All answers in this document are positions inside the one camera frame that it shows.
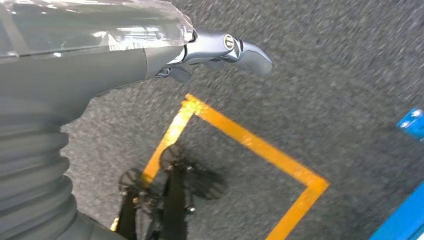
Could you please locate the blue metal shelf rack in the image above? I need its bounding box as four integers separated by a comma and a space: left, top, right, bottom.
368, 106, 424, 240

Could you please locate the black wheeled base frame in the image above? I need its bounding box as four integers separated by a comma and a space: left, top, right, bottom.
116, 144, 229, 240

